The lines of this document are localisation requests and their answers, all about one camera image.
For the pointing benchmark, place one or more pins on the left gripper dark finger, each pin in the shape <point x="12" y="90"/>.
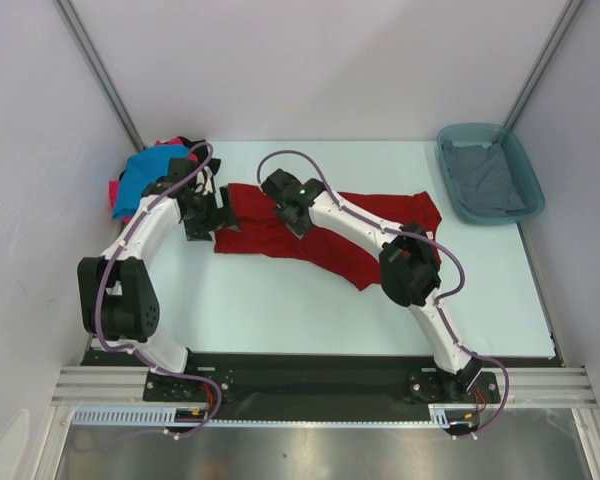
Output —
<point x="195" y="235"/>
<point x="228" y="214"/>

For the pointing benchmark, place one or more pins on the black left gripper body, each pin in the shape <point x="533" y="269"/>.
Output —
<point x="205" y="210"/>

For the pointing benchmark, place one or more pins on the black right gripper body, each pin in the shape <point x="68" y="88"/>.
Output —
<point x="299" y="228"/>

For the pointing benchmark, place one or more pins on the blue t shirt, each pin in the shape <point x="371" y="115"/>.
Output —
<point x="140" y="175"/>

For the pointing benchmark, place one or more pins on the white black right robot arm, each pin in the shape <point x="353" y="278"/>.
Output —
<point x="409" y="269"/>

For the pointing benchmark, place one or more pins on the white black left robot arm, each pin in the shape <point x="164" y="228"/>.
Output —
<point x="119" y="305"/>

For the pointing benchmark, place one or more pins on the black folded t shirt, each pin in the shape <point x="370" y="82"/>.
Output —
<point x="153" y="162"/>

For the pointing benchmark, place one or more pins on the pink folded t shirt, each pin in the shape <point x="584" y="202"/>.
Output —
<point x="115" y="200"/>

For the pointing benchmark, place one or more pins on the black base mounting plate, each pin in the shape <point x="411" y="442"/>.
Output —
<point x="314" y="388"/>

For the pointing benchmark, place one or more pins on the grey t shirt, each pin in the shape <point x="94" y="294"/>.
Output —
<point x="481" y="179"/>

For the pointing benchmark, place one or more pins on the teal plastic basket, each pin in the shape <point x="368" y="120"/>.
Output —
<point x="522" y="172"/>

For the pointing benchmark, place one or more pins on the left aluminium corner post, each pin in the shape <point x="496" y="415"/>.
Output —
<point x="85" y="44"/>

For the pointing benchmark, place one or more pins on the aluminium corner post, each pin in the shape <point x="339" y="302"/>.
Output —
<point x="559" y="32"/>
<point x="85" y="44"/>

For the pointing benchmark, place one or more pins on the grey slotted cable duct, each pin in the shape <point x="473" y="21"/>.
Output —
<point x="173" y="417"/>

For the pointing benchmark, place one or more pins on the aluminium front frame rail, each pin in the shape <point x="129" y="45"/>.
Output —
<point x="129" y="386"/>

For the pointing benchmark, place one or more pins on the right aluminium corner post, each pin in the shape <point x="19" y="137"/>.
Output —
<point x="559" y="32"/>

